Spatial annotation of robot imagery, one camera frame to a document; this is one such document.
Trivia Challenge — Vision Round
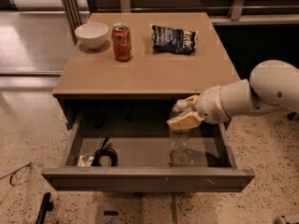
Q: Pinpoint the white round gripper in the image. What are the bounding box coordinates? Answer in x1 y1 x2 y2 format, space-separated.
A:
166 86 231 131

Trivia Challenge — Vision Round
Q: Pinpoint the clear plastic water bottle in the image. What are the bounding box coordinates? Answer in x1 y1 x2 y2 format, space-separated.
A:
167 100 189 166

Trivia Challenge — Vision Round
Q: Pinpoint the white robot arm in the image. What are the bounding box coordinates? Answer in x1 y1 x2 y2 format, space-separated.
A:
167 60 299 132

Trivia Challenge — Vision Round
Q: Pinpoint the grey cabinet with counter top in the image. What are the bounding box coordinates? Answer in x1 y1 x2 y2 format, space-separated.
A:
53 13 239 123

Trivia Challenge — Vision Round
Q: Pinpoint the open grey top drawer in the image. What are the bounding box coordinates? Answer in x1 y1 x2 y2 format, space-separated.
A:
42 116 255 192

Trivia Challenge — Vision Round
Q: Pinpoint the dark blue chip bag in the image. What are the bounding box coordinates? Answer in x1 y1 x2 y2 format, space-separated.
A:
151 25 197 54

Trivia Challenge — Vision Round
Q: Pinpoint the orange soda can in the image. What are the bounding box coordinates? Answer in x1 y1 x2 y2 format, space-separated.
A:
111 23 132 62

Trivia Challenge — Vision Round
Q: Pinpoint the small white packet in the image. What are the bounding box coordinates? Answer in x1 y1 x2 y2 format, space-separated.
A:
78 154 94 167

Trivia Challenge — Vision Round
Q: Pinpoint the white ceramic bowl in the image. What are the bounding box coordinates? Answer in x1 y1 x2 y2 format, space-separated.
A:
75 22 108 49

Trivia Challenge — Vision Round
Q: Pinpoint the thin metal rod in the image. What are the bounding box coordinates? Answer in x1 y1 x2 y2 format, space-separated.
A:
0 161 31 186

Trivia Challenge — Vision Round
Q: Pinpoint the coiled black cable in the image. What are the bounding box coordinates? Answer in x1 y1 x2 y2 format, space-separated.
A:
90 133 119 167

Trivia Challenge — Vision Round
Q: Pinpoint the black handle on floor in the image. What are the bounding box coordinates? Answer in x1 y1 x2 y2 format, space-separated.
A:
36 192 53 224

